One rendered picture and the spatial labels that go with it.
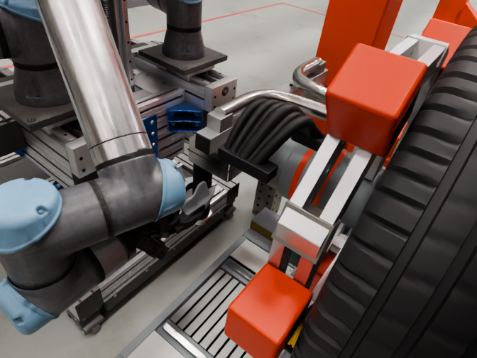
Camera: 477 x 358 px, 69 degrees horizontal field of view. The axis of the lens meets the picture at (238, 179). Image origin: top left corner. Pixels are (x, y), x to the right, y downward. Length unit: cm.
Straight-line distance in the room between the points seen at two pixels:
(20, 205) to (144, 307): 111
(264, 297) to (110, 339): 103
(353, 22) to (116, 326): 128
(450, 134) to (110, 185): 37
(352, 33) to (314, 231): 77
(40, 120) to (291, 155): 58
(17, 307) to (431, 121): 49
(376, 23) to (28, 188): 92
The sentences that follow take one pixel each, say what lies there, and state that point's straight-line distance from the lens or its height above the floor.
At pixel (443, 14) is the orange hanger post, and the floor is 78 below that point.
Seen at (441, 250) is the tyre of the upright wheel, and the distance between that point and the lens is 37.
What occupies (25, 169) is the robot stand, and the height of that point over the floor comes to 21.
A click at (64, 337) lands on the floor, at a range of 148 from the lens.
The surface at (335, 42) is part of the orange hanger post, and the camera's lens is 112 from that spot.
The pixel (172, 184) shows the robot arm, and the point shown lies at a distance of 45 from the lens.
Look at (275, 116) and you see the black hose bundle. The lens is 49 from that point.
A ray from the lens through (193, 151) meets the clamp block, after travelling 59.
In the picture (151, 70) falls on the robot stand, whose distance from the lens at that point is 137.
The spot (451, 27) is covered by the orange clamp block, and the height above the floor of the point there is 112.
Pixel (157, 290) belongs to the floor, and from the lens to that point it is 151.
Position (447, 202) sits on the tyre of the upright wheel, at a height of 107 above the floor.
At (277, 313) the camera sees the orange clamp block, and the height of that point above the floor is 88.
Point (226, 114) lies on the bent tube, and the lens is 54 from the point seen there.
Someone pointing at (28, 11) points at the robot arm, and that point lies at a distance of 92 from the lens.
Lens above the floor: 127
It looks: 39 degrees down
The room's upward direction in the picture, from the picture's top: 8 degrees clockwise
